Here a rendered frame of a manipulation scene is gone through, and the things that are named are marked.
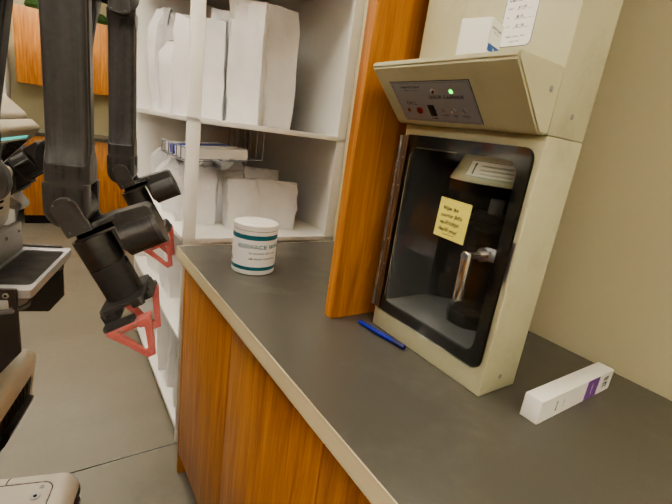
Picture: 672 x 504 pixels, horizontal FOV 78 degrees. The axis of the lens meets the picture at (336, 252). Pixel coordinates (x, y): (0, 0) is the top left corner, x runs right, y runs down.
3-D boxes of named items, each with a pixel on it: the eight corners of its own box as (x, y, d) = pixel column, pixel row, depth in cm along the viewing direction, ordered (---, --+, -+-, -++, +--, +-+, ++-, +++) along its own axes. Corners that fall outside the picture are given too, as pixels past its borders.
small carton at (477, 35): (466, 65, 71) (474, 27, 70) (495, 66, 68) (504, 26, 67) (454, 59, 67) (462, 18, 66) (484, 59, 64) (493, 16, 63)
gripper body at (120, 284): (153, 282, 73) (133, 245, 70) (147, 306, 64) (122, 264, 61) (117, 297, 72) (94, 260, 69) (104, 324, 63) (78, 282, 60)
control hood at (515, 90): (406, 123, 90) (415, 74, 87) (548, 135, 64) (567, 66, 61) (364, 116, 83) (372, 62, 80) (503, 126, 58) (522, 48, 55)
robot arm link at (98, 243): (73, 231, 65) (62, 241, 60) (117, 215, 66) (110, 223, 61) (97, 269, 68) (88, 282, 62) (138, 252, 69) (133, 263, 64)
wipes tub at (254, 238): (263, 260, 136) (267, 216, 132) (281, 274, 126) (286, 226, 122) (224, 262, 129) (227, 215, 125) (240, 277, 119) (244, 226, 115)
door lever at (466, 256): (478, 300, 75) (467, 295, 77) (491, 250, 72) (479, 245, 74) (458, 303, 72) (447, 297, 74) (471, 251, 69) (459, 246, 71)
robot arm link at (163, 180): (115, 163, 104) (108, 167, 96) (160, 147, 105) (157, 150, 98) (139, 207, 108) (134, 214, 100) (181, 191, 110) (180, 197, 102)
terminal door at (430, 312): (376, 304, 100) (406, 133, 89) (479, 371, 76) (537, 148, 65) (373, 305, 99) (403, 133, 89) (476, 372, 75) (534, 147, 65)
